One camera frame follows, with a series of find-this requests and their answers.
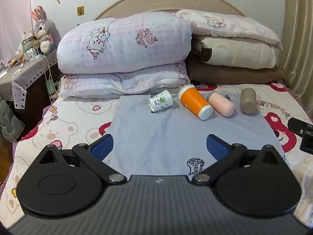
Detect grey plush rabbit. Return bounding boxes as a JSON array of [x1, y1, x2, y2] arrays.
[[31, 5, 55, 54]]

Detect large checked white quilt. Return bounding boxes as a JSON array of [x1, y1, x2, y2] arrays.
[[57, 12, 193, 74]]

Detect beige bed headboard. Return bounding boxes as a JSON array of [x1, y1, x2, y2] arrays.
[[94, 0, 246, 21]]

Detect orange cup white lid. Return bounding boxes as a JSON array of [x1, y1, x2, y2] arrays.
[[178, 84, 213, 121]]

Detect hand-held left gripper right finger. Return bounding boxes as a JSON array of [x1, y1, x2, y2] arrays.
[[191, 134, 282, 184]]

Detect light blue cloth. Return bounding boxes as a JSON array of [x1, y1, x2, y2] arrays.
[[101, 93, 287, 177]]

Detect cream folded blanket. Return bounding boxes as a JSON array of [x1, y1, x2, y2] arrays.
[[193, 36, 276, 70]]

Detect pink flat pillow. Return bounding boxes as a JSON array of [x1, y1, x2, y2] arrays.
[[59, 62, 191, 99]]

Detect cluttered bedside table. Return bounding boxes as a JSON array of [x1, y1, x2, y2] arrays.
[[0, 49, 58, 110]]

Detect white fluffy blanket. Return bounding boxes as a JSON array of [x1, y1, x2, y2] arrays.
[[291, 155, 313, 227]]

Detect white paper cup green print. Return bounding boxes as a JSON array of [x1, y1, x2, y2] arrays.
[[149, 89, 174, 113]]

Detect white cable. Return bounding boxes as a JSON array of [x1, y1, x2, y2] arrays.
[[39, 53, 54, 101]]

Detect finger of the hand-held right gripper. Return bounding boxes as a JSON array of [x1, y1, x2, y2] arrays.
[[299, 132, 313, 155], [288, 118, 313, 136]]

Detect brown folded blanket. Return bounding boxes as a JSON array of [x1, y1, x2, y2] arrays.
[[187, 53, 285, 85]]

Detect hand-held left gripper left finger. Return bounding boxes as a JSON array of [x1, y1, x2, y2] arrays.
[[39, 134, 127, 184]]

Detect beige curtain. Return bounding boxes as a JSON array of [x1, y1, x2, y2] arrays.
[[278, 0, 313, 104]]

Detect pink cup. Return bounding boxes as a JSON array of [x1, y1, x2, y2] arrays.
[[207, 91, 235, 117]]

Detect white pink print pillow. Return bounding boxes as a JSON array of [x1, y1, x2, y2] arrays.
[[174, 9, 284, 51]]

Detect taupe cup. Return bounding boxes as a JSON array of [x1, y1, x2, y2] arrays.
[[240, 87, 257, 115]]

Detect white green box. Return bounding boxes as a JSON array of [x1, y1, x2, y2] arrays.
[[21, 37, 38, 55]]

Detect grey bag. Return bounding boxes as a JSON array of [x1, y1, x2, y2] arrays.
[[0, 95, 25, 143]]

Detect pink curtain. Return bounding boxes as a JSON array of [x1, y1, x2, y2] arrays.
[[0, 0, 33, 63]]

